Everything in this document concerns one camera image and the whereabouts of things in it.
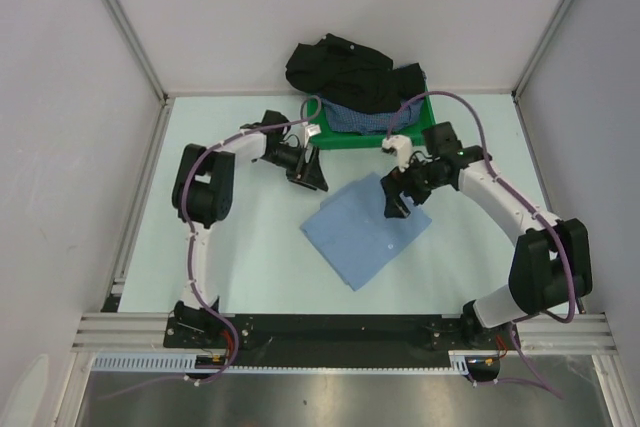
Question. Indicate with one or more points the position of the white slotted cable duct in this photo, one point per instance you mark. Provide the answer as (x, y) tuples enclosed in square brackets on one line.
[(153, 362)]

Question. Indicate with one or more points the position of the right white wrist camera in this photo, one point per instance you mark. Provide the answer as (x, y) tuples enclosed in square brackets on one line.
[(401, 147)]

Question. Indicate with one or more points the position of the green plastic bin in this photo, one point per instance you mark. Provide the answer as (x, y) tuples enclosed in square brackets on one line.
[(410, 119)]

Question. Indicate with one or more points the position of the dark blue checked shirt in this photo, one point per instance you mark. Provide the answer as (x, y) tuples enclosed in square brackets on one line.
[(360, 117)]

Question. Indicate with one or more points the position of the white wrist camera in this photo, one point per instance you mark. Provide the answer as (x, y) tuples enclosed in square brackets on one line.
[(310, 130), (401, 147)]

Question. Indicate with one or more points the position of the right aluminium corner post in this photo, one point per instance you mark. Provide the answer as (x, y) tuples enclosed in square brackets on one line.
[(549, 32)]

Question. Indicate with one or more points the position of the aluminium frame rail front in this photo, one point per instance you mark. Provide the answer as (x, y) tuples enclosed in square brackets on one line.
[(124, 332)]

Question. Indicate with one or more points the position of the light blue long sleeve shirt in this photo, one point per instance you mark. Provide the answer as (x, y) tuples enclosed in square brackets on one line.
[(354, 237)]

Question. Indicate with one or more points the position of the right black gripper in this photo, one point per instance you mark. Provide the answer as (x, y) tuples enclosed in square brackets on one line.
[(394, 206)]

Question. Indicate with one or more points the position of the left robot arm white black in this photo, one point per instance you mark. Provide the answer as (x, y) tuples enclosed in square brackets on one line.
[(203, 194)]

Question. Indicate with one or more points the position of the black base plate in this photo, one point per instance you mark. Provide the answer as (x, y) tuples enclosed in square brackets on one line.
[(334, 341)]

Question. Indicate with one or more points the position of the left aluminium corner post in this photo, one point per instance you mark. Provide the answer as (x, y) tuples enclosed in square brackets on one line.
[(132, 41)]

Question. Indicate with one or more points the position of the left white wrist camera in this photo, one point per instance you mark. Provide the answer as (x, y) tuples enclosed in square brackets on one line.
[(310, 130)]

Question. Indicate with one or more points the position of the black long sleeve shirt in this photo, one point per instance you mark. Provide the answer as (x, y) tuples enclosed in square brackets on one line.
[(353, 76)]

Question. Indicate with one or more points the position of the aluminium corner post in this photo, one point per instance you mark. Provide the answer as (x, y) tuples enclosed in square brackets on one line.
[(132, 41), (549, 32)]

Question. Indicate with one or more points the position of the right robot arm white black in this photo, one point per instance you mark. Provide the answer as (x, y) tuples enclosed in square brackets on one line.
[(551, 264)]

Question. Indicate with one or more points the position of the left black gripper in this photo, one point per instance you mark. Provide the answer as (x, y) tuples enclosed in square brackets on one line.
[(310, 175)]

